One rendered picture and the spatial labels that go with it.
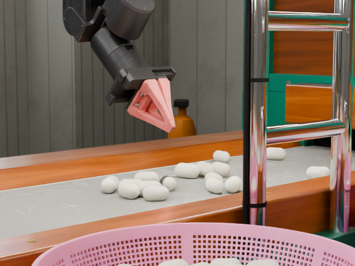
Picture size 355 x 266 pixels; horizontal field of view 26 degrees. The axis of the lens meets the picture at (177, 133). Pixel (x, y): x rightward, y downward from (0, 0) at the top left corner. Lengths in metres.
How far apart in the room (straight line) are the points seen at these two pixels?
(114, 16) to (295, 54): 0.45
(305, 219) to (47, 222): 0.30
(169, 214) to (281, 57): 0.78
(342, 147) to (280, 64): 0.62
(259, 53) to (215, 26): 3.35
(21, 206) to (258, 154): 0.32
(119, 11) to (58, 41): 2.96
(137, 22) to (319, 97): 0.38
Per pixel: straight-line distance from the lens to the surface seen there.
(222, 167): 1.12
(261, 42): 0.79
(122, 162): 1.18
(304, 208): 0.91
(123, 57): 1.17
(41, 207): 0.95
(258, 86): 0.79
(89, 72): 4.06
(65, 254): 0.66
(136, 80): 1.12
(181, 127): 3.83
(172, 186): 1.02
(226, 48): 4.07
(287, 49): 1.50
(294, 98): 1.40
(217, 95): 4.13
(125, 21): 1.16
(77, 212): 0.91
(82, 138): 4.06
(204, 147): 1.30
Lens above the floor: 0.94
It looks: 7 degrees down
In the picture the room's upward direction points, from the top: straight up
